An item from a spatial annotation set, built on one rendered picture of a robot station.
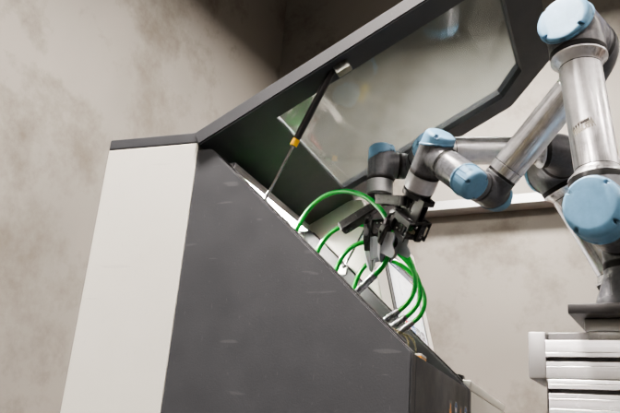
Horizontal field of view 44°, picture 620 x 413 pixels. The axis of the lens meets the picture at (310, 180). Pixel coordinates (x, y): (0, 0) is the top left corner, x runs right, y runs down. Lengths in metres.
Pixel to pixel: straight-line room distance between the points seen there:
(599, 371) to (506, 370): 3.40
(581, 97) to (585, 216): 0.26
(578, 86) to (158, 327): 1.09
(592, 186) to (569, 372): 0.36
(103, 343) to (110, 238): 0.27
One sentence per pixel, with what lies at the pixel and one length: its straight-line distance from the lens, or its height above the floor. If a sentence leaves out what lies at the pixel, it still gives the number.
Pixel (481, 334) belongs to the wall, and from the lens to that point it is 5.02.
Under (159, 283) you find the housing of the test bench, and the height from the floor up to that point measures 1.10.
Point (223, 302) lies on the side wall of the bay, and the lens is 1.81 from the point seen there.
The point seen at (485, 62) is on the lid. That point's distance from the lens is 2.30.
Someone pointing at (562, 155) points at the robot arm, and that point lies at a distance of 2.13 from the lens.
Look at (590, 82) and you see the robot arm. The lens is 1.63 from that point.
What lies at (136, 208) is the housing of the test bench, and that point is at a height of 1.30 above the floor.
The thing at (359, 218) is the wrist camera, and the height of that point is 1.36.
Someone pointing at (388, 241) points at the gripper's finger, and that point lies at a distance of 1.87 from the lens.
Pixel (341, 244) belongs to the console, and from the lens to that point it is 2.50.
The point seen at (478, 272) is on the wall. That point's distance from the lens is 5.11.
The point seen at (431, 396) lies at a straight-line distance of 1.80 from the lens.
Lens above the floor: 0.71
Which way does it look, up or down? 21 degrees up
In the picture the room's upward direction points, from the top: 5 degrees clockwise
